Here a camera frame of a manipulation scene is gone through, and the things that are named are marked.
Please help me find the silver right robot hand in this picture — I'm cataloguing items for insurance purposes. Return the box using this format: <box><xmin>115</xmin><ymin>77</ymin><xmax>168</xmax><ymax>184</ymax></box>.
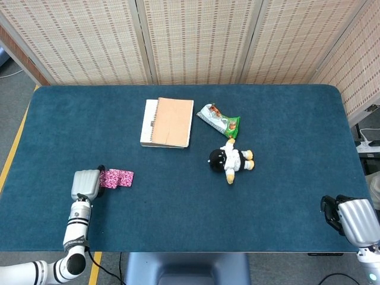
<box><xmin>319</xmin><ymin>194</ymin><xmax>377</xmax><ymax>247</ymax></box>

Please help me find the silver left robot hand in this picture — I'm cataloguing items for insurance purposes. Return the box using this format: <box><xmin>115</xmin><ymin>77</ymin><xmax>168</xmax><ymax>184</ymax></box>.
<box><xmin>71</xmin><ymin>164</ymin><xmax>106</xmax><ymax>200</ymax></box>

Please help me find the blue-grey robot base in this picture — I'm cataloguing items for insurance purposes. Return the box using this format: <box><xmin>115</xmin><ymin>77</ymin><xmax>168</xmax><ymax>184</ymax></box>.
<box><xmin>123</xmin><ymin>252</ymin><xmax>252</xmax><ymax>285</ymax></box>

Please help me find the white power strip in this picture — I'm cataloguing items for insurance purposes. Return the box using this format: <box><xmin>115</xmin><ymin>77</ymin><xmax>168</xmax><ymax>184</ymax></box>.
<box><xmin>355</xmin><ymin>139</ymin><xmax>380</xmax><ymax>154</ymax></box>

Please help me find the yellow floor tape line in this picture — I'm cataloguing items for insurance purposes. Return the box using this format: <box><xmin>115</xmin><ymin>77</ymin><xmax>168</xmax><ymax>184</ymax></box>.
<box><xmin>0</xmin><ymin>85</ymin><xmax>103</xmax><ymax>285</ymax></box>

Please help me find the white and brown cardboard box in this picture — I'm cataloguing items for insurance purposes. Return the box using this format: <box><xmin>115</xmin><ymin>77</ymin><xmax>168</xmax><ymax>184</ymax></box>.
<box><xmin>140</xmin><ymin>99</ymin><xmax>191</xmax><ymax>149</ymax></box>

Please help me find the tan spiral notebook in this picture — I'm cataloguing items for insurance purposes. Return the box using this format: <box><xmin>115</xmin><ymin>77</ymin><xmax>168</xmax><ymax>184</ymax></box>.
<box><xmin>150</xmin><ymin>97</ymin><xmax>194</xmax><ymax>148</ymax></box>

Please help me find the black-headed plush doll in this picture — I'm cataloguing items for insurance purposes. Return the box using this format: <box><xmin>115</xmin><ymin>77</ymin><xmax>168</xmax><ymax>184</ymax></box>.
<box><xmin>207</xmin><ymin>138</ymin><xmax>255</xmax><ymax>185</ymax></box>

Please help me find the woven bamboo screen panel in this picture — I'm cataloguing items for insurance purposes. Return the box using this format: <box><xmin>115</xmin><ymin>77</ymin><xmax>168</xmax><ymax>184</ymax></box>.
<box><xmin>311</xmin><ymin>0</ymin><xmax>380</xmax><ymax>127</ymax></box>
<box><xmin>0</xmin><ymin>0</ymin><xmax>149</xmax><ymax>86</ymax></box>
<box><xmin>136</xmin><ymin>0</ymin><xmax>264</xmax><ymax>86</ymax></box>
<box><xmin>240</xmin><ymin>0</ymin><xmax>371</xmax><ymax>85</ymax></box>
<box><xmin>0</xmin><ymin>23</ymin><xmax>51</xmax><ymax>87</ymax></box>

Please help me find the green and silver snack bag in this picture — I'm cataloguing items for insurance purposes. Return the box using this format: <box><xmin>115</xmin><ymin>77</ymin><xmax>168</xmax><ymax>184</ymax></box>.
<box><xmin>196</xmin><ymin>103</ymin><xmax>241</xmax><ymax>140</ymax></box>

